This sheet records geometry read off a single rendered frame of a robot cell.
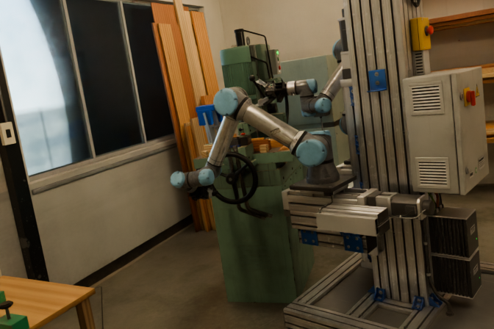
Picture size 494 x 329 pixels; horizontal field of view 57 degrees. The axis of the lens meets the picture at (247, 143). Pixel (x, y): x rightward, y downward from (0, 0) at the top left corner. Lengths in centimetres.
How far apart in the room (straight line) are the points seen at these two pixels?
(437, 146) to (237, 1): 380
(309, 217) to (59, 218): 184
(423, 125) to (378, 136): 22
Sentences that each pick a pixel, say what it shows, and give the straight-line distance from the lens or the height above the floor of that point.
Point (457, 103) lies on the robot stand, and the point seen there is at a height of 112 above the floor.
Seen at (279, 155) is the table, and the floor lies 88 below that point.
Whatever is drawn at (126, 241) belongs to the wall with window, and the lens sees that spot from 384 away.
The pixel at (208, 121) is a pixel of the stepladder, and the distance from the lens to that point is 355.
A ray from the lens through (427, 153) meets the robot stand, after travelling 195.
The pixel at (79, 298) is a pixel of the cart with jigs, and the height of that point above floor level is 52.
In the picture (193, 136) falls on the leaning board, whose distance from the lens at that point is 411.
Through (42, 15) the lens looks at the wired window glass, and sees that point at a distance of 356.
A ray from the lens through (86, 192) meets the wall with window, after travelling 352.
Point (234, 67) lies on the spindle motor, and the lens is 263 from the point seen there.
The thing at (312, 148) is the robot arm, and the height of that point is 100.
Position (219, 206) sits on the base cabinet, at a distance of 272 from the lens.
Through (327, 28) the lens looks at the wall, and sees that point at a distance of 495.
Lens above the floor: 132
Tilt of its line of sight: 8 degrees down
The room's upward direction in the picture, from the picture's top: 8 degrees counter-clockwise
